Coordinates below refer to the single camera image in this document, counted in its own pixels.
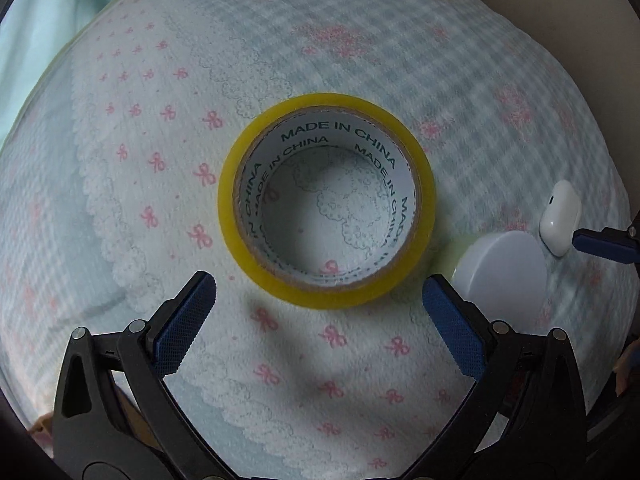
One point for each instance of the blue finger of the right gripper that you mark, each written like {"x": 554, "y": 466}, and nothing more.
{"x": 611, "y": 244}

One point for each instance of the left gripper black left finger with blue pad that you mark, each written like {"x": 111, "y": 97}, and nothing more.
{"x": 114, "y": 417}

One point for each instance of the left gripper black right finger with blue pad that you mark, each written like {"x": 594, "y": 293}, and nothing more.
{"x": 525, "y": 415}

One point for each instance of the white earbuds case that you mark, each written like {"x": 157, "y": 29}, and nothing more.
{"x": 560, "y": 218}

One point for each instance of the green jar white lid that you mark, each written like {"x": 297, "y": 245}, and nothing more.
{"x": 505, "y": 276}

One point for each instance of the yellow tape roll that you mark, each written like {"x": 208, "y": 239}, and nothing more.
{"x": 327, "y": 120}

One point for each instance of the blue checked floral bedsheet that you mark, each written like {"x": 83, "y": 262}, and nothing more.
{"x": 109, "y": 183}

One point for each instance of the light blue curtain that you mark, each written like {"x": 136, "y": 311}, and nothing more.
{"x": 32, "y": 33}

